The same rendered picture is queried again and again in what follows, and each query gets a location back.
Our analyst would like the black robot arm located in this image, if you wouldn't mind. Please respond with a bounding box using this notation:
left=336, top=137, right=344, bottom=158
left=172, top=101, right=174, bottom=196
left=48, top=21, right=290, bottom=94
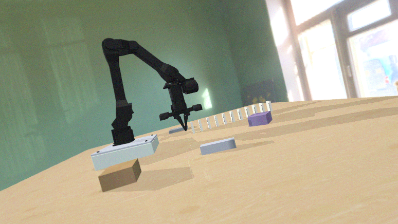
left=101, top=38, right=198, bottom=146

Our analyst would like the brown rectangular block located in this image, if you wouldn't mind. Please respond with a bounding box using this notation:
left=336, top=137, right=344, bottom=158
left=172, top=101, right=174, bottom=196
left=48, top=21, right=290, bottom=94
left=98, top=158, right=141, bottom=193

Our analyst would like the purple rectangular block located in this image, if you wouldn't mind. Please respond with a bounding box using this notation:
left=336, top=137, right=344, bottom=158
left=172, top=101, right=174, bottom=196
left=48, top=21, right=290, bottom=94
left=248, top=111, right=273, bottom=127

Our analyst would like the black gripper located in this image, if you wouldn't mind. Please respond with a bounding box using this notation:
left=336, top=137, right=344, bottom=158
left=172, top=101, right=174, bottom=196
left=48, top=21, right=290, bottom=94
left=159, top=95, right=202, bottom=131

